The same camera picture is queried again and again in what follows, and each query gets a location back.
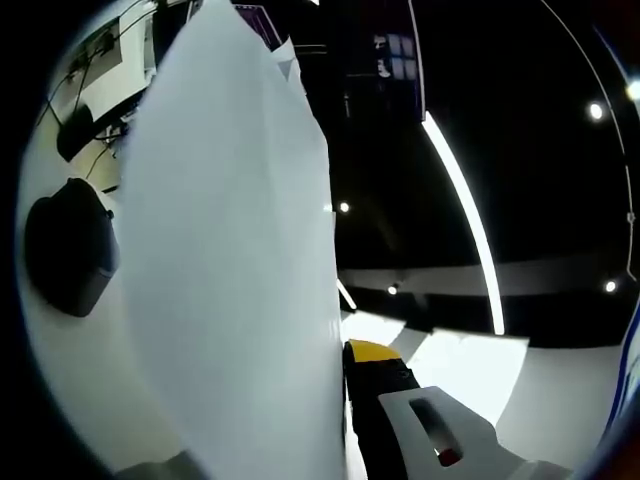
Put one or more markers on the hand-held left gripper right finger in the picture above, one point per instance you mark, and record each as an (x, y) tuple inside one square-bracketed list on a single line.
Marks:
[(400, 435)]

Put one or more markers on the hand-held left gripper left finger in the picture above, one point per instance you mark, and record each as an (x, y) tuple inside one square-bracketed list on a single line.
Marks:
[(165, 470)]

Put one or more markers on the white printing paper sheet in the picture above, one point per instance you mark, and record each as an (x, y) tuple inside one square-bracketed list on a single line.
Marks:
[(470, 375)]

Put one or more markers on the stack of printing papers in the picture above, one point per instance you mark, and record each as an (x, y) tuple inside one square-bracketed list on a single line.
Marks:
[(225, 225)]

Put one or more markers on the long ceiling light strip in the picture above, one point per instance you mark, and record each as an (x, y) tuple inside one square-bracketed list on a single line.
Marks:
[(346, 294), (470, 215)]

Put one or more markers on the ceiling conduit pipe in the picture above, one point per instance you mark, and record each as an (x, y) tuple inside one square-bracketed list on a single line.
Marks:
[(631, 218)]

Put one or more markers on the black floor box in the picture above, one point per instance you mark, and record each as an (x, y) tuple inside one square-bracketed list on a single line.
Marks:
[(75, 132)]

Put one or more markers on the small white desk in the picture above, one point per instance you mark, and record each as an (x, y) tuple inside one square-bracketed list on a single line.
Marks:
[(127, 75)]

